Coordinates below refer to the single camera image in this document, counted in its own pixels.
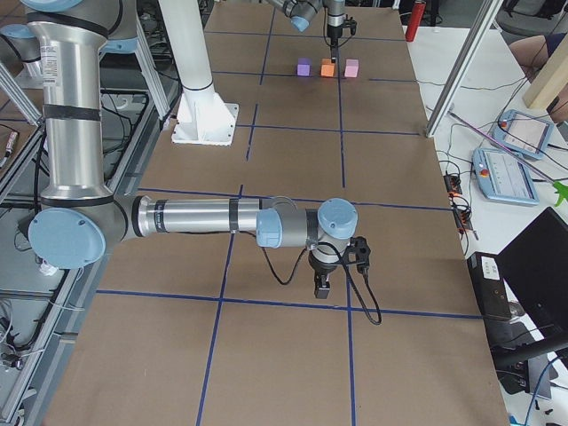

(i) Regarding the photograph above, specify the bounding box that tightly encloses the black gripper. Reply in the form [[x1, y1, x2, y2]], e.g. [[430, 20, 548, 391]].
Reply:
[[327, 25, 343, 61]]

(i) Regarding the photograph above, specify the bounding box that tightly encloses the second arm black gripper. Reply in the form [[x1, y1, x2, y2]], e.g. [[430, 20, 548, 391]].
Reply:
[[308, 248, 343, 299]]

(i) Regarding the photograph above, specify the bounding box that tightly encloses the orange foam cube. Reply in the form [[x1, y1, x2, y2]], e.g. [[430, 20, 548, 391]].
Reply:
[[320, 58, 336, 78]]

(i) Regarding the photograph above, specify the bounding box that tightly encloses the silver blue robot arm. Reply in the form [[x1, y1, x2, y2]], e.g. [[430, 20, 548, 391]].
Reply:
[[267, 0, 347, 48]]

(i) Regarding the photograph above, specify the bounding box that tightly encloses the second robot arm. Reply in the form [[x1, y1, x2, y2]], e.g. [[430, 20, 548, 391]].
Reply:
[[21, 1, 370, 299]]

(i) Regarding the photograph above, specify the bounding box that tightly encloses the pink foam cube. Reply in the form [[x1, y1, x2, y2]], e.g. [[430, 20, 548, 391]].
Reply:
[[344, 59, 359, 78]]

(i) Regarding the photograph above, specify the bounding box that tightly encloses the purple foam cube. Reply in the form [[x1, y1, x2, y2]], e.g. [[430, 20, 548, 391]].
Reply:
[[296, 58, 312, 76]]

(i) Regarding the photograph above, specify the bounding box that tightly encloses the red cylinder bottle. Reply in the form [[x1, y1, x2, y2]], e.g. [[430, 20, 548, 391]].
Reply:
[[405, 0, 426, 43]]

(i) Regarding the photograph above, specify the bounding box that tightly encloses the black box with label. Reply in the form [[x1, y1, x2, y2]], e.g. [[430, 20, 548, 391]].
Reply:
[[467, 252, 511, 321]]

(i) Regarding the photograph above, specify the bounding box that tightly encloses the seated person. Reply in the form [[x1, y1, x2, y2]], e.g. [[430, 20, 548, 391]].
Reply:
[[509, 32, 567, 81]]

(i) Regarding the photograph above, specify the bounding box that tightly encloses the far blue teach pendant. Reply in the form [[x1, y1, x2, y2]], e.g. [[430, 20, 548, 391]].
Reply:
[[493, 109, 554, 160]]

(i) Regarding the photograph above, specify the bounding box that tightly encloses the blue teach pendant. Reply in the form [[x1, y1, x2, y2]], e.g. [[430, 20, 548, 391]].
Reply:
[[472, 148, 540, 206], [493, 109, 554, 160]]

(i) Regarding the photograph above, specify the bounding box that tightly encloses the near blue teach pendant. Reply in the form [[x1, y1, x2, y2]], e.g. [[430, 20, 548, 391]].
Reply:
[[472, 148, 540, 206]]

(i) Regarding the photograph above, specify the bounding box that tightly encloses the black laptop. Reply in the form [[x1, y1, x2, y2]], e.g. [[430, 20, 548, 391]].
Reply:
[[497, 208, 567, 331]]

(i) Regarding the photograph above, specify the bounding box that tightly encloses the wooden beam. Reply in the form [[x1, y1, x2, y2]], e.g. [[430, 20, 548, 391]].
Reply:
[[523, 36, 568, 109]]

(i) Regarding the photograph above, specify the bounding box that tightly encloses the grabber reach stick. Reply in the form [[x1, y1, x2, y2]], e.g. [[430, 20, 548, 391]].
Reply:
[[448, 111, 568, 207]]

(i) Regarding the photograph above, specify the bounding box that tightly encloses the aluminium frame post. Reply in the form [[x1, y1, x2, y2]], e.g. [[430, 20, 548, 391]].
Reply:
[[425, 0, 502, 138]]

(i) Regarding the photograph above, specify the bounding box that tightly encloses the white pedestal column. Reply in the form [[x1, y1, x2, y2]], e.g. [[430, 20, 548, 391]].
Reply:
[[159, 0, 239, 146]]

